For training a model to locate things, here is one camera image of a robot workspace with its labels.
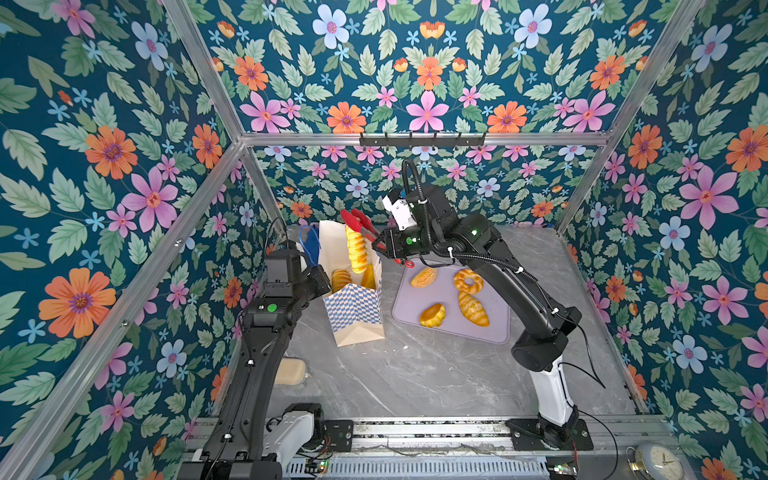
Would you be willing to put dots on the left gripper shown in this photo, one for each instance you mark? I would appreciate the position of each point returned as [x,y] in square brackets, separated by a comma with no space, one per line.
[318,272]

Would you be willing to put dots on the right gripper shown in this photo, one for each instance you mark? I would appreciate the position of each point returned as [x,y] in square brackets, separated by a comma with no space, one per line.
[391,237]

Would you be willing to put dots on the large braided bread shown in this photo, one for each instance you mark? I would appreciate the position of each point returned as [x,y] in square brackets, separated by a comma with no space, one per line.
[339,279]

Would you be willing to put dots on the round sugared bread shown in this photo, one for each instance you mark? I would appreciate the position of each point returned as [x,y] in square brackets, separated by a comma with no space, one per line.
[424,278]

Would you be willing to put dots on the red silicone tongs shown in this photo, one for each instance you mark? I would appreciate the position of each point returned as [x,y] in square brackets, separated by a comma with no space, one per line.
[360,222]

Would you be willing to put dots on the blue checkered paper bag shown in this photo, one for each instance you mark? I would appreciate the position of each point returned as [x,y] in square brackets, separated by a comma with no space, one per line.
[354,313]

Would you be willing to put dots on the lilac plastic tray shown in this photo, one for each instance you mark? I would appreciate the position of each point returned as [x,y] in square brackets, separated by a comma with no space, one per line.
[410,302]

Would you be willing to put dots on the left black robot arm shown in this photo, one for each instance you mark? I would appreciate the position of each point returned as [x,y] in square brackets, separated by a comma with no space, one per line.
[240,447]

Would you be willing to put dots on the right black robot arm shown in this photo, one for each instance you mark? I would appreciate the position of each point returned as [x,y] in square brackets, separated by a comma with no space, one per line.
[426,223]

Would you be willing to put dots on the beige long bread loaf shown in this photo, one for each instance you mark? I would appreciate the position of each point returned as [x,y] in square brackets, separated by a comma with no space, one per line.
[291,372]

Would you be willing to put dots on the alarm clock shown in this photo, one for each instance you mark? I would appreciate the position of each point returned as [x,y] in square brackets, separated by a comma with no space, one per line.
[654,461]

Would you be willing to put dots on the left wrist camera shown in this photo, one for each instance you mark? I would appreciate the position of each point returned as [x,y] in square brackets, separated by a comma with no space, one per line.
[284,266]

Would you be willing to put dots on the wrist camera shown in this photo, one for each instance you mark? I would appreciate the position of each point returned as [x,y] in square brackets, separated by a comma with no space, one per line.
[400,211]
[284,266]

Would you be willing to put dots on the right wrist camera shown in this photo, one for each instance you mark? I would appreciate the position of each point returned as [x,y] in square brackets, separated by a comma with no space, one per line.
[400,211]

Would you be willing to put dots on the ring pretzel bread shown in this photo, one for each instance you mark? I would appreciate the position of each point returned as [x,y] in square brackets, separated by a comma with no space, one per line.
[468,282]

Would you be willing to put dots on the black hook rail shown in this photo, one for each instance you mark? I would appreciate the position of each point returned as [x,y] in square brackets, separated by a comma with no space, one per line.
[409,140]

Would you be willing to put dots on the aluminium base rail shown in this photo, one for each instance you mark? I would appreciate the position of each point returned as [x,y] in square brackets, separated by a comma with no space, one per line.
[493,435]

